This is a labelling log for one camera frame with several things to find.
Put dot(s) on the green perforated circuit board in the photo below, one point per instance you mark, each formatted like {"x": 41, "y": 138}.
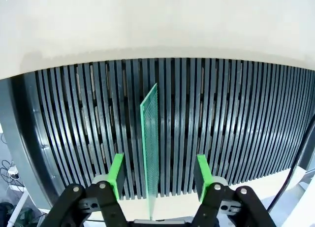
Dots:
{"x": 150, "y": 138}

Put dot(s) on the white pipe leg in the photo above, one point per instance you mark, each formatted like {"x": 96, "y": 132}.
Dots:
{"x": 18, "y": 204}

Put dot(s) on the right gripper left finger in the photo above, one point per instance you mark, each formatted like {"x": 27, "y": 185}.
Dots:
{"x": 115, "y": 172}

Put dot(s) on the black slotted board rack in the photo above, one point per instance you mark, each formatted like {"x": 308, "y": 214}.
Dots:
{"x": 221, "y": 113}

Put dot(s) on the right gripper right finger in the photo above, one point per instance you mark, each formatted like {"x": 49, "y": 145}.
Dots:
{"x": 204, "y": 172}

